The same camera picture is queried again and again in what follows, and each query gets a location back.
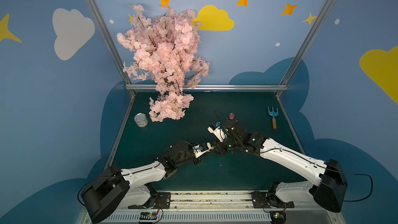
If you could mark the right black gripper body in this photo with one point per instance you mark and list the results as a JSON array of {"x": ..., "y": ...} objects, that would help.
[{"x": 229, "y": 135}]

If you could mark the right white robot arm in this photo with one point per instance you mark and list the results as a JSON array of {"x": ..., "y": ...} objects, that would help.
[{"x": 325, "y": 182}]

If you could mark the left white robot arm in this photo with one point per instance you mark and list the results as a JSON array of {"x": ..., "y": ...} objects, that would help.
[{"x": 116, "y": 188}]

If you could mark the blue garden fork toy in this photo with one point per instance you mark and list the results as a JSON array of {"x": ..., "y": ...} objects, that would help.
[{"x": 273, "y": 112}]

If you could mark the small circuit board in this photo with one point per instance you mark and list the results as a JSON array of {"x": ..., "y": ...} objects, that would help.
[{"x": 147, "y": 217}]

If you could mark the pink cherry blossom tree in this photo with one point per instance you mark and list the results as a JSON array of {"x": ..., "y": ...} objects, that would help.
[{"x": 165, "y": 50}]

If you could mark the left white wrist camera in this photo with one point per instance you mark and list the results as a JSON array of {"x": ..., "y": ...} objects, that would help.
[{"x": 202, "y": 149}]

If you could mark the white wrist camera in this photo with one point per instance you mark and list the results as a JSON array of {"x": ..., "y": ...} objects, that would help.
[
  {"x": 202, "y": 149},
  {"x": 217, "y": 131}
]

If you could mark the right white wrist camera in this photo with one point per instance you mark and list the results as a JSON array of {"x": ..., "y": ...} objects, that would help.
[{"x": 217, "y": 131}]

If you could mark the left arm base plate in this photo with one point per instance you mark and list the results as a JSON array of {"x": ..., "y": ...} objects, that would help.
[{"x": 160, "y": 199}]

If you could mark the aluminium front rail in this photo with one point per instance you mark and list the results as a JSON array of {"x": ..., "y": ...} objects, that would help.
[{"x": 226, "y": 207}]

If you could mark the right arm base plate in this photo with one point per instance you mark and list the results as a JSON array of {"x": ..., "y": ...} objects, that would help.
[{"x": 262, "y": 199}]

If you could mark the aluminium frame right post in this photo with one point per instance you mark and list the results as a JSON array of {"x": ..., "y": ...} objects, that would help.
[{"x": 310, "y": 36}]

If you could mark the aluminium frame post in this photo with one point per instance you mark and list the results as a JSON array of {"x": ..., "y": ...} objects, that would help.
[
  {"x": 108, "y": 39},
  {"x": 310, "y": 36}
]

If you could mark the aluminium frame back bar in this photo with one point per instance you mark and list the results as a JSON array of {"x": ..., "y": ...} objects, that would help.
[{"x": 215, "y": 87}]

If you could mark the aluminium frame left post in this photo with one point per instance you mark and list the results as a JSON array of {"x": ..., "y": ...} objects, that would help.
[{"x": 108, "y": 39}]

